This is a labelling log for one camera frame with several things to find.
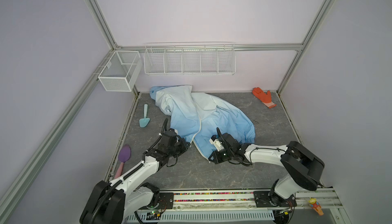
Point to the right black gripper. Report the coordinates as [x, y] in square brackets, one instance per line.
[215, 159]

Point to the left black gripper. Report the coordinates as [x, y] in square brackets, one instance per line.
[182, 143]

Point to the light blue jacket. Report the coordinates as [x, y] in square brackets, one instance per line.
[196, 116]

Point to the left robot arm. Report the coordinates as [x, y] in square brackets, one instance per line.
[112, 202]

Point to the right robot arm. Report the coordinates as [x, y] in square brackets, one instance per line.
[304, 168]

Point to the mint green trowel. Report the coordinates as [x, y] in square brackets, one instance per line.
[143, 122]

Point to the purple pink brush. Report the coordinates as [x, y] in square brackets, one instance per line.
[123, 156]

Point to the orange red glove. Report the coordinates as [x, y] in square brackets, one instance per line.
[264, 97]

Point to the white slotted vent strip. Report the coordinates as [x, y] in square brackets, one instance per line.
[171, 217]

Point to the green circuit board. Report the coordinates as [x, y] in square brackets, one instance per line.
[152, 216]

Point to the white mesh box basket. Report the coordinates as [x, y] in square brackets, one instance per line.
[121, 71]

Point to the orange yellow toy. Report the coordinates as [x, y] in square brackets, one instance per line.
[313, 203]

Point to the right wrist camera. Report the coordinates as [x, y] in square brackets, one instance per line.
[216, 143]

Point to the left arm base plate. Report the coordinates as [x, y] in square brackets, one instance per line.
[164, 200]

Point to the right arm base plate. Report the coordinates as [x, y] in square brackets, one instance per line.
[264, 199]

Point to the white wire shelf basket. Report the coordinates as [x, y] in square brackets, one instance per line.
[190, 59]

